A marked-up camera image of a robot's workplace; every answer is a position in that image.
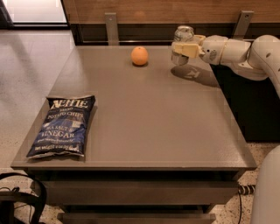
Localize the grey lower drawer front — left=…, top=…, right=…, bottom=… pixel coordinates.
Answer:
left=58, top=213, right=215, bottom=224

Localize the metal bracket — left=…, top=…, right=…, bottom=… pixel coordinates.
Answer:
left=232, top=10, right=254, bottom=40
left=105, top=12, right=119, bottom=46

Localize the grey drawer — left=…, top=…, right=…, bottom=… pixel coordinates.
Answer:
left=58, top=213, right=215, bottom=224
left=44, top=181, right=238, bottom=206

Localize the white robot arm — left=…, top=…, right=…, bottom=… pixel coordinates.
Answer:
left=171, top=35, right=280, bottom=224

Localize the black power cable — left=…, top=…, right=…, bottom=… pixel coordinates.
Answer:
left=237, top=193, right=243, bottom=224

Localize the left metal bracket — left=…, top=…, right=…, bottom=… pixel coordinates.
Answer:
left=105, top=12, right=119, bottom=46

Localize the grey upper drawer front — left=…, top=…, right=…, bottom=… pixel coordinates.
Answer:
left=44, top=181, right=238, bottom=206

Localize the orange fruit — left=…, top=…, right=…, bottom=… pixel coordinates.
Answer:
left=130, top=46, right=148, bottom=66

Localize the white power strip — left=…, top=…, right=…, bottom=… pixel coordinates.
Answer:
left=238, top=185, right=256, bottom=195

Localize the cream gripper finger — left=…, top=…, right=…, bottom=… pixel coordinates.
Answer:
left=193, top=35, right=206, bottom=46
left=171, top=42, right=205, bottom=58

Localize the blue kettle chips bag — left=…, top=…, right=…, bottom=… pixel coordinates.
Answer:
left=26, top=95, right=95, bottom=158

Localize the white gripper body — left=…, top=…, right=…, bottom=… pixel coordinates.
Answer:
left=201, top=35, right=228, bottom=65

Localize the right metal bracket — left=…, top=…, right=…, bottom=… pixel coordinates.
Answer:
left=232, top=10, right=254, bottom=40

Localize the silver 7up soda can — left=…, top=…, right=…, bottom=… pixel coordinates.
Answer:
left=171, top=25, right=194, bottom=66

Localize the wooden wall panel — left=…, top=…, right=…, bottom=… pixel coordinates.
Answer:
left=61, top=0, right=280, bottom=25

